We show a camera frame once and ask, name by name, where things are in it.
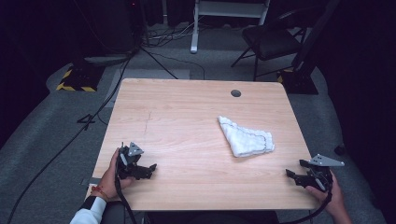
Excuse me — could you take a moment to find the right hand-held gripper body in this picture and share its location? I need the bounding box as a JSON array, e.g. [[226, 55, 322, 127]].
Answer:
[[303, 153, 346, 191]]

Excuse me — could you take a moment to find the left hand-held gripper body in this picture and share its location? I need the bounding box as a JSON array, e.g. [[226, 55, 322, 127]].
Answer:
[[115, 142, 149, 181]]

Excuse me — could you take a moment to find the white towel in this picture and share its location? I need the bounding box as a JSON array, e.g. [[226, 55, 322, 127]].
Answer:
[[217, 115, 276, 159]]

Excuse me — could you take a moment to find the person's left hand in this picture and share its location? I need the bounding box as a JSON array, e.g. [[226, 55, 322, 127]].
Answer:
[[98, 147, 134, 201]]

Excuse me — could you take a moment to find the person's right hand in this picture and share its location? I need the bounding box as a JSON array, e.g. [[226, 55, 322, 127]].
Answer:
[[305, 174, 346, 218]]

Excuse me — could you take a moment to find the small black floor object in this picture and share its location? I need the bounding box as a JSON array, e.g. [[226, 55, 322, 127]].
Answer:
[[333, 143, 347, 157]]

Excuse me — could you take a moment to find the grey tape strip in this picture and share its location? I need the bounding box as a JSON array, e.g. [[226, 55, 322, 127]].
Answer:
[[81, 176, 103, 187]]

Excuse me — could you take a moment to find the person's dark lap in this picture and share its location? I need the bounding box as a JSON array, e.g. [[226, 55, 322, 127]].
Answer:
[[104, 201, 279, 224]]

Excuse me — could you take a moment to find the black stand with striped base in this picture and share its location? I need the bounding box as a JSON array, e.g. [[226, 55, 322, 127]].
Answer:
[[55, 57, 106, 93], [276, 0, 341, 95]]

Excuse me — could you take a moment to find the black folding chair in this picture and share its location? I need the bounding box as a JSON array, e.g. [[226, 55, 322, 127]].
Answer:
[[230, 8, 313, 82]]

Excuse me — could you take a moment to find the large dark equipment case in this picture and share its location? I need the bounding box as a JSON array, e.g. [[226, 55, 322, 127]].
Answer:
[[82, 0, 145, 58]]

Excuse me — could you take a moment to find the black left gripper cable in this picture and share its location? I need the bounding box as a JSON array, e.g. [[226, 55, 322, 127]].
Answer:
[[114, 155, 138, 224]]

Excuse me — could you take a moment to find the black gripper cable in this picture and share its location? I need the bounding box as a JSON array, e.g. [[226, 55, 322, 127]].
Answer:
[[114, 155, 138, 224], [279, 186, 334, 224]]

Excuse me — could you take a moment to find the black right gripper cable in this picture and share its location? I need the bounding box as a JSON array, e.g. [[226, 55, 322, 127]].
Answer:
[[279, 186, 334, 224]]

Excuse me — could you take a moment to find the thick black floor cable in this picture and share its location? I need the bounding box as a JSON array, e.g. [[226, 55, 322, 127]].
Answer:
[[6, 55, 134, 224]]

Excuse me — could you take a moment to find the thin black floor cable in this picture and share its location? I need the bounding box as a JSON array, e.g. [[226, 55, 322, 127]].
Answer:
[[139, 46, 206, 81]]

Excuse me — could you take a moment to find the bundle of floor cables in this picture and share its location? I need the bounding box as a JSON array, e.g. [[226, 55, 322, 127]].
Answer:
[[141, 20, 202, 49]]

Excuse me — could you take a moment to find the white desk frame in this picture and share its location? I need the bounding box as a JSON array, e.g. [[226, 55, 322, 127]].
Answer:
[[190, 0, 272, 54]]

